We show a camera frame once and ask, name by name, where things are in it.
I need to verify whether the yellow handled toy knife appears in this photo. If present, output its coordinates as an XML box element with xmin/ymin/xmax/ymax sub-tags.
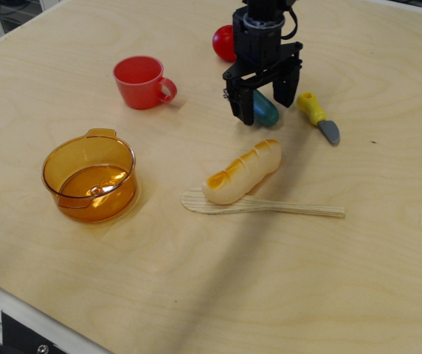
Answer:
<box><xmin>297</xmin><ymin>91</ymin><xmax>340</xmax><ymax>146</ymax></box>

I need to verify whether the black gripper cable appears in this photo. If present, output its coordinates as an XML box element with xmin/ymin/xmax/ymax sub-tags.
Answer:
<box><xmin>280</xmin><ymin>7</ymin><xmax>300</xmax><ymax>41</ymax></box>

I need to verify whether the orange transparent plastic pot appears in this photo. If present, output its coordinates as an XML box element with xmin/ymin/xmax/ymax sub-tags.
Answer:
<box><xmin>42</xmin><ymin>128</ymin><xmax>139</xmax><ymax>223</ymax></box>

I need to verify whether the red toy apple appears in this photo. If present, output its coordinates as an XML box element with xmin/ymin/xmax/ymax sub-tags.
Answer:
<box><xmin>212</xmin><ymin>25</ymin><xmax>237</xmax><ymax>62</ymax></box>

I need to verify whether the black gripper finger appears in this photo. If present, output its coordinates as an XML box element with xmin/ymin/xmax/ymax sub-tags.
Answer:
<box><xmin>229</xmin><ymin>88</ymin><xmax>255</xmax><ymax>126</ymax></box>
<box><xmin>272</xmin><ymin>68</ymin><xmax>300</xmax><ymax>108</ymax></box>

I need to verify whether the red plastic cup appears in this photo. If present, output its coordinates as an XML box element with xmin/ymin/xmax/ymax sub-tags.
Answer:
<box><xmin>113</xmin><ymin>55</ymin><xmax>178</xmax><ymax>110</ymax></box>

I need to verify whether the aluminium table frame rail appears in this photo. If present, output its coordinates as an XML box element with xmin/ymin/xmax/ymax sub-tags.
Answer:
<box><xmin>0</xmin><ymin>289</ymin><xmax>108</xmax><ymax>353</ymax></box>

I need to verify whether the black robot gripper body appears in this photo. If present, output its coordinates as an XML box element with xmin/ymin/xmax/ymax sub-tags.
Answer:
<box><xmin>223</xmin><ymin>1</ymin><xmax>302</xmax><ymax>99</ymax></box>

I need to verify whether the toy bread loaf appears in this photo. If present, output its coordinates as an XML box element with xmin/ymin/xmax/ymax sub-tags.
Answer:
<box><xmin>201</xmin><ymin>139</ymin><xmax>282</xmax><ymax>205</ymax></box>

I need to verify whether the black corner bracket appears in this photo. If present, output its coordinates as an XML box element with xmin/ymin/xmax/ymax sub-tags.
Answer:
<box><xmin>1</xmin><ymin>312</ymin><xmax>66</xmax><ymax>354</ymax></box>

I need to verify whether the wooden spatula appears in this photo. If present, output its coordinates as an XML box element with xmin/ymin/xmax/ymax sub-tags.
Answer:
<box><xmin>181</xmin><ymin>188</ymin><xmax>345</xmax><ymax>218</ymax></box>

